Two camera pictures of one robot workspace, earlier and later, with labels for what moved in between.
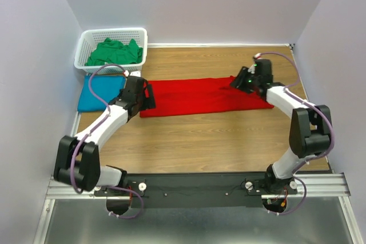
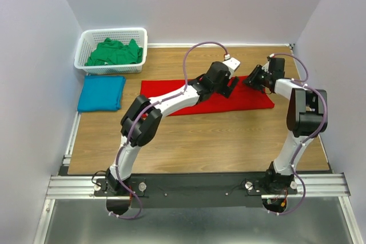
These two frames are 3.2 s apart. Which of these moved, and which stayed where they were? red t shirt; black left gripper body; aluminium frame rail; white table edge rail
Moved: black left gripper body
Stayed: red t shirt; white table edge rail; aluminium frame rail
